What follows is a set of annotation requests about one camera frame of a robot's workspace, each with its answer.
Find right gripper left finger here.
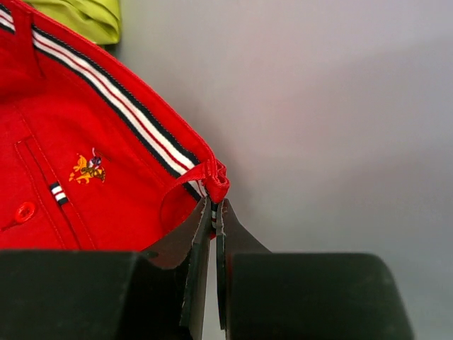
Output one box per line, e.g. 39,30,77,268
1,199,211,339

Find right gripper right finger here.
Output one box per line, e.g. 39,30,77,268
215,200,414,339

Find red trousers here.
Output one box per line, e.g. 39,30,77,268
1,1,229,251

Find yellow folded trousers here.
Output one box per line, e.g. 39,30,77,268
25,0,122,46

